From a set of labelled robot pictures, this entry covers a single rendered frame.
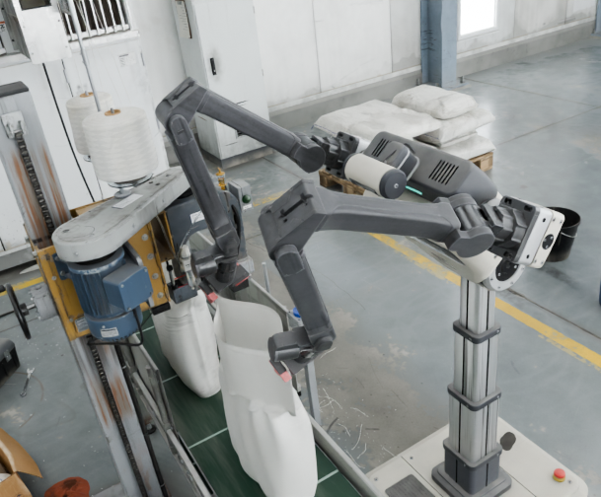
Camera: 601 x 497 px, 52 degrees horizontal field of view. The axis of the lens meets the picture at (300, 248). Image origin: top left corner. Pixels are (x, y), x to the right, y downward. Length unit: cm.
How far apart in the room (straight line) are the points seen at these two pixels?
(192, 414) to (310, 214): 170
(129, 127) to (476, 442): 142
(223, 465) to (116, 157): 122
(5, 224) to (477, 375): 357
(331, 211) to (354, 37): 616
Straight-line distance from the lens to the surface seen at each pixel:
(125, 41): 462
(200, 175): 154
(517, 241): 128
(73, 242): 165
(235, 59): 571
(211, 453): 240
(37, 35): 398
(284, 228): 99
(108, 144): 160
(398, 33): 748
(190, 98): 144
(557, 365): 330
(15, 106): 179
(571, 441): 294
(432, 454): 246
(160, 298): 202
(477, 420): 207
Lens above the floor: 209
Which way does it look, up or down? 29 degrees down
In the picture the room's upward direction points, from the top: 7 degrees counter-clockwise
